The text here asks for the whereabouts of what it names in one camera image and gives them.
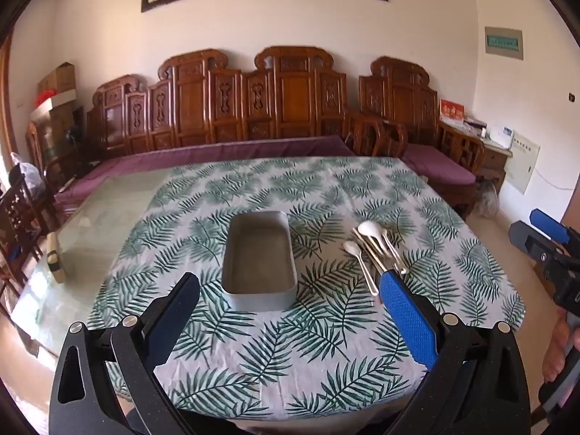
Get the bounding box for red box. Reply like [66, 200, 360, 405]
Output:
[439, 99, 466, 123]

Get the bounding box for white device box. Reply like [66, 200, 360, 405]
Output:
[489, 126, 515, 148]

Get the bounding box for purple armchair cushion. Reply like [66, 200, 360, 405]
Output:
[402, 144, 477, 186]

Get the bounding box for small white ceramic spoon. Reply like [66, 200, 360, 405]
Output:
[343, 241, 380, 294]

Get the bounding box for white electrical panel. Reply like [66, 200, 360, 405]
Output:
[504, 130, 541, 195]

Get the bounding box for white lidded cardboard box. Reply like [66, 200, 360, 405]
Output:
[31, 91, 77, 122]

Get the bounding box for green wall sign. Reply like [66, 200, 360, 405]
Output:
[485, 26, 524, 59]

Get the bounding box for grey fuzzy bundle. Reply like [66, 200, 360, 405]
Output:
[473, 179, 499, 218]

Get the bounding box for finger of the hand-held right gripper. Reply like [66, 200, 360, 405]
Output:
[530, 208, 571, 244]
[508, 221, 551, 264]

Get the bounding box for clear plastic bag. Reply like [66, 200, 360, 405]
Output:
[9, 153, 46, 192]

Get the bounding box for long purple seat cushion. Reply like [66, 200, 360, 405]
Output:
[53, 135, 359, 207]

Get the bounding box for white wall cable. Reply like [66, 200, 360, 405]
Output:
[532, 167, 576, 190]

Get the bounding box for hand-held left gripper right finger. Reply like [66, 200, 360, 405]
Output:
[380, 269, 531, 435]

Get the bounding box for brown cardboard box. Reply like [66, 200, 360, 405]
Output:
[38, 62, 76, 96]

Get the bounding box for wooden side table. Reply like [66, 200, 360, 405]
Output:
[476, 138, 513, 191]

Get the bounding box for person's right hand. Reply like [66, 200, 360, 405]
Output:
[541, 310, 575, 384]

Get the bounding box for carved wooden sofa bench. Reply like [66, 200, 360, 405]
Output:
[86, 46, 361, 160]

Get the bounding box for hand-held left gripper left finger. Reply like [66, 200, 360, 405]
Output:
[47, 273, 200, 435]

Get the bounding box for leaf print tablecloth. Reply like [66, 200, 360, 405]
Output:
[87, 156, 526, 422]

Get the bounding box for beige brush block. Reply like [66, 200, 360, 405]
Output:
[46, 232, 67, 284]

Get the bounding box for dark wooden chair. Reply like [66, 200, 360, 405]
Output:
[0, 174, 51, 291]

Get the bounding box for carved wooden armchair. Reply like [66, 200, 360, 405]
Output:
[344, 57, 486, 219]

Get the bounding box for grey rectangular tray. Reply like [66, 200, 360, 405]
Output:
[221, 211, 298, 310]

